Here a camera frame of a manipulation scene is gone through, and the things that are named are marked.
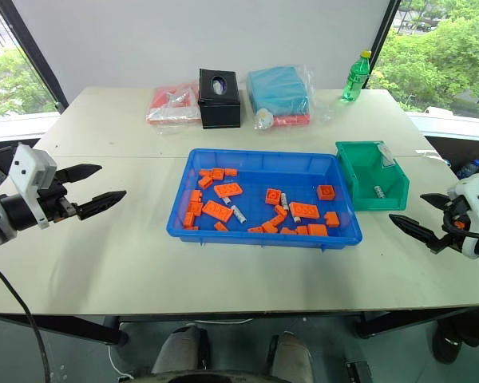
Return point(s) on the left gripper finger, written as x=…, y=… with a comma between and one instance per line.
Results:
x=101, y=201
x=80, y=171

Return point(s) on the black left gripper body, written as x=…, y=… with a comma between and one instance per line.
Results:
x=55, y=201

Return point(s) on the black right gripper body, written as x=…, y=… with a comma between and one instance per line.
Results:
x=455, y=223

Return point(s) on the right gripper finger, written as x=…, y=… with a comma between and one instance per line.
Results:
x=437, y=200
x=417, y=231

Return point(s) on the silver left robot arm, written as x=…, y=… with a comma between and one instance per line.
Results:
x=12, y=213

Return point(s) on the black tissue box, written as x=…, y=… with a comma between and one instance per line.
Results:
x=219, y=105

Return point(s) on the clear blue-capped water bottle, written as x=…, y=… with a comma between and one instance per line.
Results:
x=469, y=168

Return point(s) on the white label on bin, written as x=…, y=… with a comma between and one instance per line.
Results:
x=387, y=155

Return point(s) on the green plastic bin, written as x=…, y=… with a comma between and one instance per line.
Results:
x=363, y=175

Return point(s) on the red cloth in plastic bag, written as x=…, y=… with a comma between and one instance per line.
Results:
x=171, y=105

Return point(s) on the black caster wheel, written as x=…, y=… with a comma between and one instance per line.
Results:
x=446, y=343

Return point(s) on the green plastic bottle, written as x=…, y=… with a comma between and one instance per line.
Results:
x=355, y=80

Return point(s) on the blue plastic tray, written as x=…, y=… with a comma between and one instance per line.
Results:
x=259, y=175

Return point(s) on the dark rounded grey shape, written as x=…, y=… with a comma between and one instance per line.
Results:
x=291, y=355
x=179, y=351

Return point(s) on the white crumpled wrapper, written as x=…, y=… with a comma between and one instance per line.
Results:
x=263, y=118

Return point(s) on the teal cloth in plastic bag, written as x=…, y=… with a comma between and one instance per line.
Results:
x=277, y=89

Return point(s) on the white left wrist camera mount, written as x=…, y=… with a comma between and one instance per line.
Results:
x=28, y=169

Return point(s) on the black table leg frame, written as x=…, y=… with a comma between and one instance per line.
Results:
x=84, y=329
x=403, y=321

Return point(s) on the black window frame bar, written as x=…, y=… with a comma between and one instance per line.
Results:
x=385, y=40
x=36, y=60

